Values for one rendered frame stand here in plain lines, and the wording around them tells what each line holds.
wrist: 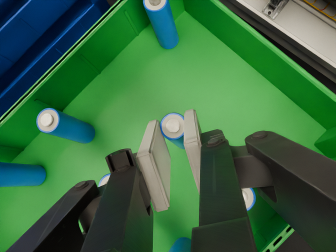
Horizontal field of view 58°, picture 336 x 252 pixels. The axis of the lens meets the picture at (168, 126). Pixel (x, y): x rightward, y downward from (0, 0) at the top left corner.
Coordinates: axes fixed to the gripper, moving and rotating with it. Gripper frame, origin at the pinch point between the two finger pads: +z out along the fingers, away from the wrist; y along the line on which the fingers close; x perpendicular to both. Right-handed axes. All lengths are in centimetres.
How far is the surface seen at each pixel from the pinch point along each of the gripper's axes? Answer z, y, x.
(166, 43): 10.8, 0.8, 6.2
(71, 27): 27.3, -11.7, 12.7
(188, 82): 10.4, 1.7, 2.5
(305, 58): 50, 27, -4
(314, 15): 39.7, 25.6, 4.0
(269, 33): 54, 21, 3
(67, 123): 4.9, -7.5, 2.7
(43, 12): 22.2, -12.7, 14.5
